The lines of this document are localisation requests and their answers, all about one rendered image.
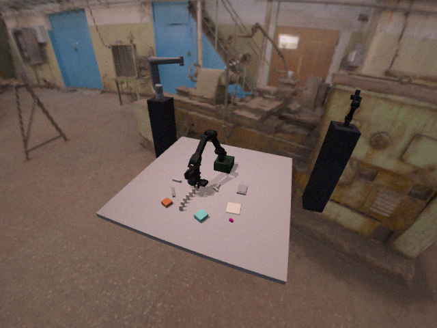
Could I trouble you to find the orange block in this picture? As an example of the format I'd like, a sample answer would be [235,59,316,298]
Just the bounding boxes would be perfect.
[161,197,173,208]

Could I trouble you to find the teal box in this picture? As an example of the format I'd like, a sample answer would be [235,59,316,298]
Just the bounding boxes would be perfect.
[194,209,208,223]

